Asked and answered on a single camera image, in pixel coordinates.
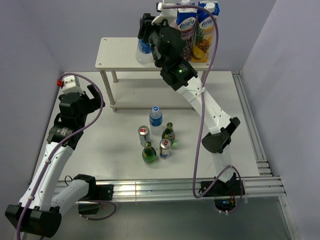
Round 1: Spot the yellow pineapple juice carton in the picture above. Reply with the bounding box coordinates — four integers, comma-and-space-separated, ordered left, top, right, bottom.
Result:
190, 0, 220, 63

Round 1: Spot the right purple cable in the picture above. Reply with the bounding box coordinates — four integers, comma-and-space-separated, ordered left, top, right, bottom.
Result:
163, 4, 245, 214

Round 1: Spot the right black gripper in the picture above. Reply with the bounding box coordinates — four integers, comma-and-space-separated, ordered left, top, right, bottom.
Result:
137, 13, 171, 68

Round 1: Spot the pocari sweat bottle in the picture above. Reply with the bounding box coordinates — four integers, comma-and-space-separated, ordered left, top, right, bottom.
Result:
149, 106, 163, 136
135, 39, 154, 64

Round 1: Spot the rear silver energy can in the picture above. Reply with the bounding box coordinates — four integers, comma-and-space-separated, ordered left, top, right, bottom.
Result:
138, 125, 151, 147

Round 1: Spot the silver energy can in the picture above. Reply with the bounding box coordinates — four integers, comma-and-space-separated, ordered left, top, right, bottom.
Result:
159, 138, 172, 159
138, 125, 151, 147

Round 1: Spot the white two-tier shelf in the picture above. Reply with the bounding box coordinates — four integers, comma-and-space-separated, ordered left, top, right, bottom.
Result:
94, 37, 213, 112

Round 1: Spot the aluminium frame rail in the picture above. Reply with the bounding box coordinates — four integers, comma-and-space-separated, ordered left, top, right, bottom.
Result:
53, 71, 301, 240

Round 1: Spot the rear green glass bottle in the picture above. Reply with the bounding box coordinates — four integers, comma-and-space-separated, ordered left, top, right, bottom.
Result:
161, 122, 176, 145

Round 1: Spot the green glass bottle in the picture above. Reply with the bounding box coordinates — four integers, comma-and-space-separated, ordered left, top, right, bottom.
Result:
161, 122, 176, 145
142, 141, 157, 165

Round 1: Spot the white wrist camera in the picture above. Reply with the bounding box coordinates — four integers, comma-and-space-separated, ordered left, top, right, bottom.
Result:
151, 0, 177, 25
56, 75, 84, 94

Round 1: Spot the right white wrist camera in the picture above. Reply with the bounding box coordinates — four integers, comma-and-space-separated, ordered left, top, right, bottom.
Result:
151, 0, 177, 25

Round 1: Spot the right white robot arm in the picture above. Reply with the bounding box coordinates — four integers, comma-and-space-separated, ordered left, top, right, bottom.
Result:
138, 13, 240, 199

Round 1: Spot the purple grape juice carton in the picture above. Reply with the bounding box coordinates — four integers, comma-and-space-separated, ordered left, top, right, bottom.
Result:
174, 8, 197, 60

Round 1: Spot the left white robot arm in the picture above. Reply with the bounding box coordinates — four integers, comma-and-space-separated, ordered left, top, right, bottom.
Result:
5, 84, 105, 239

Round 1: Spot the purple cable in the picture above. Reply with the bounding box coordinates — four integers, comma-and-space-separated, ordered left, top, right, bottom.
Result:
163, 4, 245, 214
16, 72, 117, 240

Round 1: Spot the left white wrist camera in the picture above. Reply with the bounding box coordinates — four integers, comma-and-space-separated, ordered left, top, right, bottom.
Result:
56, 75, 84, 94

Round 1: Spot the front silver energy can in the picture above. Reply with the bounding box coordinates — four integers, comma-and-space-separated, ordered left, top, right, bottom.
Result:
159, 138, 172, 159

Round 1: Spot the front green glass bottle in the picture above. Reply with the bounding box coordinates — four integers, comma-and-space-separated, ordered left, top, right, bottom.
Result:
142, 141, 157, 165

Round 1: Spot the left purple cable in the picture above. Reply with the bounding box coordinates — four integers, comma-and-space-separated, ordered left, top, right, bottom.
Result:
16, 72, 117, 240

